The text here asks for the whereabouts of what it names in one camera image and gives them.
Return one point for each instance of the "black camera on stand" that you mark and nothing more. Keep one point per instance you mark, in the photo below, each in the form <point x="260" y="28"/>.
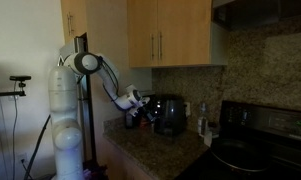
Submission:
<point x="20" y="78"/>

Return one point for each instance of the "wooden base cabinet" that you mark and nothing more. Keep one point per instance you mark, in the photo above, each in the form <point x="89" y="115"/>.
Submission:
<point x="123" y="160"/>

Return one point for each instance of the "black countertop container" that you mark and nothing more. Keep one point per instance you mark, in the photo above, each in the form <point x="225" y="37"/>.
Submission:
<point x="129" y="120"/>

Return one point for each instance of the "narrow wooden cabinet door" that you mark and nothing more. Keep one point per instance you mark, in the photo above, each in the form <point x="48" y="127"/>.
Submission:
<point x="73" y="18"/>

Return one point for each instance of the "black electric stove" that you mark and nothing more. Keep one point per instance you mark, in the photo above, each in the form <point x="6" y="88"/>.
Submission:
<point x="263" y="133"/>

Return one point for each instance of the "white backsplash outlet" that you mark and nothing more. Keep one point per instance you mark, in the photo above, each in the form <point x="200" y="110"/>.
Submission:
<point x="187" y="109"/>

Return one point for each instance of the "black frying pan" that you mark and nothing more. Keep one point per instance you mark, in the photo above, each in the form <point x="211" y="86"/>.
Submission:
<point x="240" y="155"/>

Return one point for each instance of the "clear plastic bottle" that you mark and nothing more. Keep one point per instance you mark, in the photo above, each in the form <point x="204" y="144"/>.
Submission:
<point x="202" y="121"/>

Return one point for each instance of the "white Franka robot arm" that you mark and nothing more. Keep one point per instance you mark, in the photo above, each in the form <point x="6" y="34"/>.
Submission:
<point x="66" y="110"/>

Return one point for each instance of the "white wall outlet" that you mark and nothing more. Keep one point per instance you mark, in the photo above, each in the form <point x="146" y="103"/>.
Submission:
<point x="21" y="158"/>

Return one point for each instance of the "small red object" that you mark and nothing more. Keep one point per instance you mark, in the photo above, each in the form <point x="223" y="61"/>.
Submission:
<point x="144" y="121"/>

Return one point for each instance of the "black air fryer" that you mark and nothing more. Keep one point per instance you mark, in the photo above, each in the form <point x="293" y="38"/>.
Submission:
<point x="170" y="115"/>

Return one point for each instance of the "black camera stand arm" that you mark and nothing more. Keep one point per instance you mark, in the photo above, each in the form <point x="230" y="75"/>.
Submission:
<point x="6" y="94"/>

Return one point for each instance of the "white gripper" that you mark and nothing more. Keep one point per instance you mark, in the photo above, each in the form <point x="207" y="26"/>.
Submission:
<point x="139" y="105"/>

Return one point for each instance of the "dark range hood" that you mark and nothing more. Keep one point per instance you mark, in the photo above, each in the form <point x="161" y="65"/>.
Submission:
<point x="256" y="13"/>

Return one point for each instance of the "small white cup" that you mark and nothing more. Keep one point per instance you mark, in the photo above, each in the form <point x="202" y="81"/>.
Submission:
<point x="208" y="138"/>

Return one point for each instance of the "black robot mounting pole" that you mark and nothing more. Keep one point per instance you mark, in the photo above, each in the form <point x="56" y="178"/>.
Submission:
<point x="89" y="110"/>

